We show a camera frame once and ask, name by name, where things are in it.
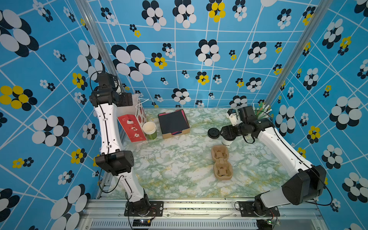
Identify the red white paper gift bag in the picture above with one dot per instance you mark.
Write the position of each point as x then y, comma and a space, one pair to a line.
132, 118

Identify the black plastic cup lids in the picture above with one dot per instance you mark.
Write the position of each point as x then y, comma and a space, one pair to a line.
213, 133

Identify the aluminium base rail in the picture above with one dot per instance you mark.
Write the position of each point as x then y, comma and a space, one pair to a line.
201, 214

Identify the white paper coffee cup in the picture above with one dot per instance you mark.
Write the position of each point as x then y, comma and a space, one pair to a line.
226, 143

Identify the right aluminium corner post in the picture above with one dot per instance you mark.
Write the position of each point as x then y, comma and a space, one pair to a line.
304, 39

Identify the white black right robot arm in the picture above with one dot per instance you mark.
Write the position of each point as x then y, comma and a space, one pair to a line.
306, 181

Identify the white green paper cup stack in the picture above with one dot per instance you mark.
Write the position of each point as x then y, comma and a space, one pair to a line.
150, 130

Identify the brown pulp cup carrier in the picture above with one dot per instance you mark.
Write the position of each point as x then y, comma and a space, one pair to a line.
222, 168

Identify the left aluminium corner post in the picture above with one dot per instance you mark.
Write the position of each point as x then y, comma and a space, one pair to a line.
87, 15

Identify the green white wrapped straws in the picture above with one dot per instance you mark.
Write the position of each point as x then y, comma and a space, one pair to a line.
262, 110

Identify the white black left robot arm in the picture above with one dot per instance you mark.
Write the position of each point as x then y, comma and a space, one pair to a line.
113, 159

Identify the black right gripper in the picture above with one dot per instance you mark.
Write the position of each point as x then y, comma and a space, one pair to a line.
229, 128

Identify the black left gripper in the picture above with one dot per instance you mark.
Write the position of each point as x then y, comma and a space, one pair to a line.
126, 99

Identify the aluminium corner post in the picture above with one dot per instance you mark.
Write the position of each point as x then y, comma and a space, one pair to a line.
304, 39
87, 15

